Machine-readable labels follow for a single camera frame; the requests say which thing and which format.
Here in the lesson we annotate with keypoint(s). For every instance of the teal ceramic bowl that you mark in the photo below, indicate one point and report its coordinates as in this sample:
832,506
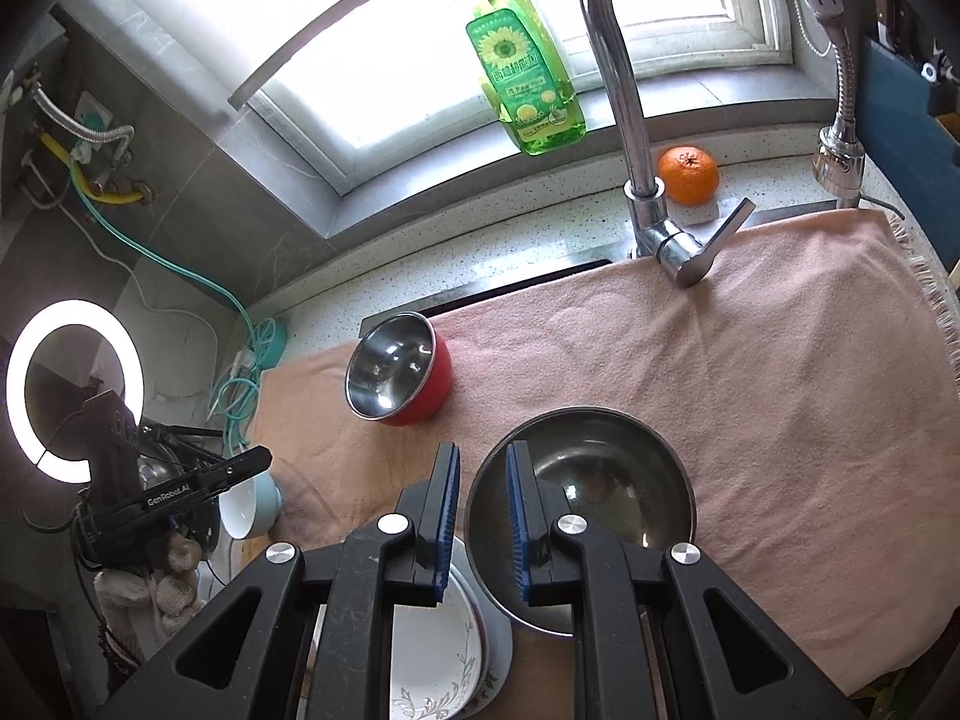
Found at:
250,509

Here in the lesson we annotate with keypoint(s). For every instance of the large peony flower plate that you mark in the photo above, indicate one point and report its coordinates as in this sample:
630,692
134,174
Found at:
496,632

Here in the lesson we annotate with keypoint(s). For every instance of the red steel bowl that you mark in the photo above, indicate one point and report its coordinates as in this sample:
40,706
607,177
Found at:
400,372

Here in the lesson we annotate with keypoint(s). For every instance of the chrome kitchen faucet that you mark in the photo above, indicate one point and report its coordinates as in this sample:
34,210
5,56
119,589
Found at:
838,162

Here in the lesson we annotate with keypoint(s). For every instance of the green dish soap bottle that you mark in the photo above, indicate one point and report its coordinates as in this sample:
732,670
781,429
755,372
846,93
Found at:
524,75

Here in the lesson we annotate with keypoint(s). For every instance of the large stainless steel bowl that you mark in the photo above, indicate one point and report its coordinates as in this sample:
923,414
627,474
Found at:
613,469

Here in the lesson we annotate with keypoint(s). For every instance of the orange fruit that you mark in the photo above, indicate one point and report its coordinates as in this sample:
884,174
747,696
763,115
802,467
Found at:
691,175

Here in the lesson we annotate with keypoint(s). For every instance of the blue knife block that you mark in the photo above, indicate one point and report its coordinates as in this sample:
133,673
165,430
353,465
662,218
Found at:
911,148

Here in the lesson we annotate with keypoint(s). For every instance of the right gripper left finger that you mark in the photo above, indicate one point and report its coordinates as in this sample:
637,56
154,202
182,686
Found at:
307,633

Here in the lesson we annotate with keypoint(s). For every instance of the gloved left hand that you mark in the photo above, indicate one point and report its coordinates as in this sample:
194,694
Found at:
143,610

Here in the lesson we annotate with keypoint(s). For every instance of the pink towel mat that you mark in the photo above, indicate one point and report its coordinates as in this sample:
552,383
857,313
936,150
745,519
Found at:
805,386

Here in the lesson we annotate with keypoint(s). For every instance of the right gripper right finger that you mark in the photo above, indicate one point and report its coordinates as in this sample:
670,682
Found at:
657,634

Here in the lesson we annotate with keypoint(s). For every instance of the white ring light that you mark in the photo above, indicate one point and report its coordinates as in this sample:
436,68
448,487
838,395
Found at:
53,317

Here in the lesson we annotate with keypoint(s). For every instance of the white plate grey leaf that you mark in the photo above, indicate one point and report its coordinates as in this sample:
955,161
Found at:
437,655

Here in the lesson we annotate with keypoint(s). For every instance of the roller window blind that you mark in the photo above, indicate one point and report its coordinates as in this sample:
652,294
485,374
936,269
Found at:
288,50

